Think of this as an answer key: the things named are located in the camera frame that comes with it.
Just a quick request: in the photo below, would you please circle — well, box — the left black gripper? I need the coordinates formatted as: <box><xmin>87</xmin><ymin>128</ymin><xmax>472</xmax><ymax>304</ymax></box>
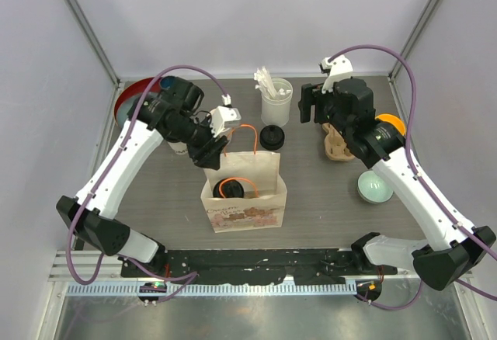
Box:
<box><xmin>170</xmin><ymin>116</ymin><xmax>228</xmax><ymax>170</ymax></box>

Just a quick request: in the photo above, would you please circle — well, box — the white paper cup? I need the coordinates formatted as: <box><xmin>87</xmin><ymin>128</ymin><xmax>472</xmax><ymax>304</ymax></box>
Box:
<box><xmin>169</xmin><ymin>142</ymin><xmax>188</xmax><ymax>155</ymax></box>

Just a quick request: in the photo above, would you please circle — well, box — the stack of black cup lids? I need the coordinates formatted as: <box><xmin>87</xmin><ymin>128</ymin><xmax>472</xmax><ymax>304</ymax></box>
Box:
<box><xmin>259</xmin><ymin>125</ymin><xmax>285</xmax><ymax>151</ymax></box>

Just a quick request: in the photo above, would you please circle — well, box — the white straws bundle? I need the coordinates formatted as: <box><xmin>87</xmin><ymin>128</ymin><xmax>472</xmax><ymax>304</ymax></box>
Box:
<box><xmin>253</xmin><ymin>66</ymin><xmax>291</xmax><ymax>100</ymax></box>

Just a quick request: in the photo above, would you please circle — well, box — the printed kraft paper bag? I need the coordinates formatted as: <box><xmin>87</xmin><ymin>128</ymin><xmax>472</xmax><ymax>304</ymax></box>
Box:
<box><xmin>200</xmin><ymin>134</ymin><xmax>287</xmax><ymax>233</ymax></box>

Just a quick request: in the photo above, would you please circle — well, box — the brown pulp cup carrier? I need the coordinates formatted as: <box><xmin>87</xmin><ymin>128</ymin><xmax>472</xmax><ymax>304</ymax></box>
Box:
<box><xmin>321</xmin><ymin>123</ymin><xmax>355</xmax><ymax>161</ymax></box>

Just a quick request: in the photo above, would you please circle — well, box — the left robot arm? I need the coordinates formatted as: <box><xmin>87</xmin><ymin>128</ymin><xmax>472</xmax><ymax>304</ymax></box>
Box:
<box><xmin>56</xmin><ymin>76</ymin><xmax>241</xmax><ymax>277</ymax></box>

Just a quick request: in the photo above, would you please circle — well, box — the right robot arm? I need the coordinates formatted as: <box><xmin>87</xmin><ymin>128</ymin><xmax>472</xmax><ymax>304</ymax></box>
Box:
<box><xmin>298</xmin><ymin>78</ymin><xmax>496</xmax><ymax>291</ymax></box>

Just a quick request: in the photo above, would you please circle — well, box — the white cylindrical straw holder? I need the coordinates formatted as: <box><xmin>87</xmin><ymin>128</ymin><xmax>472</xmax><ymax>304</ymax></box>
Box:
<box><xmin>261</xmin><ymin>78</ymin><xmax>293</xmax><ymax>127</ymax></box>

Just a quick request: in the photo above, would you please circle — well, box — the dark blue ceramic mug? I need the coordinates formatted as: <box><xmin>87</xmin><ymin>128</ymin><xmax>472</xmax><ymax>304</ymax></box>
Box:
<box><xmin>159</xmin><ymin>76</ymin><xmax>176</xmax><ymax>89</ymax></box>

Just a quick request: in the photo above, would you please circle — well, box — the orange plastic bowl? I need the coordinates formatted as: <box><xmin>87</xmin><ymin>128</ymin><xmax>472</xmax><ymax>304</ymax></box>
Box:
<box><xmin>377</xmin><ymin>113</ymin><xmax>407</xmax><ymax>136</ymax></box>

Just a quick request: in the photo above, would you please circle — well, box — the blue-grey ceramic plate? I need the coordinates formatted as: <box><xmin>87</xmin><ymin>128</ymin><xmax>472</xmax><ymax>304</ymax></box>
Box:
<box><xmin>116</xmin><ymin>99</ymin><xmax>134</xmax><ymax>128</ymax></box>

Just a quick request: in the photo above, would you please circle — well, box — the red round tray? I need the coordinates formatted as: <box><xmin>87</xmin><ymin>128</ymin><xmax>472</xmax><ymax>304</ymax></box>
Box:
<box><xmin>113</xmin><ymin>78</ymin><xmax>152</xmax><ymax>129</ymax></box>

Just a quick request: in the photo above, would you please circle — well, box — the pale green ceramic bowl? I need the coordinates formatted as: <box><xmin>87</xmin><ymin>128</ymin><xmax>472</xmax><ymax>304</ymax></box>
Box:
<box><xmin>357</xmin><ymin>171</ymin><xmax>394</xmax><ymax>204</ymax></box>

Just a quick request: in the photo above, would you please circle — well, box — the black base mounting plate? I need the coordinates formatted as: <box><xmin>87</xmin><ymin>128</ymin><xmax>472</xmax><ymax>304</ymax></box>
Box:
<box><xmin>144</xmin><ymin>248</ymin><xmax>398</xmax><ymax>286</ymax></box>

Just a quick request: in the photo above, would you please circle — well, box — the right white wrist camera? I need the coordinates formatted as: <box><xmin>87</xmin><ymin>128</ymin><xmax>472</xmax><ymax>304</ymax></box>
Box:
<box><xmin>319</xmin><ymin>55</ymin><xmax>353</xmax><ymax>94</ymax></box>

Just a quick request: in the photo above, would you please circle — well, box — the aluminium frame rail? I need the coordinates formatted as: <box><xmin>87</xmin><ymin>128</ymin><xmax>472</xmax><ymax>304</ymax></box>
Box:
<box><xmin>48</xmin><ymin>246</ymin><xmax>474</xmax><ymax>298</ymax></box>

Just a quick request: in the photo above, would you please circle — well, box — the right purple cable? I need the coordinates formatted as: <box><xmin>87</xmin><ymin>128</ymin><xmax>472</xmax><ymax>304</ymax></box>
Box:
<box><xmin>329</xmin><ymin>43</ymin><xmax>497</xmax><ymax>312</ymax></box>

